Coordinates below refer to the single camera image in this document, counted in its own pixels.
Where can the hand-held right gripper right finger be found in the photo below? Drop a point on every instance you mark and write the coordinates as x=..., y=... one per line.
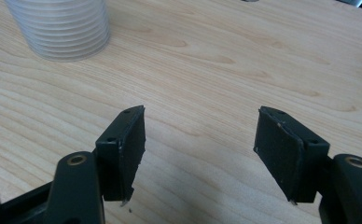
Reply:
x=285, y=155

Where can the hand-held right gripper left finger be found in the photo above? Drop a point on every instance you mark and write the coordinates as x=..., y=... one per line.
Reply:
x=120, y=161

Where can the stack of clear plastic cups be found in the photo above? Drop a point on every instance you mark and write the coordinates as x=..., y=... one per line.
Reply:
x=61, y=31

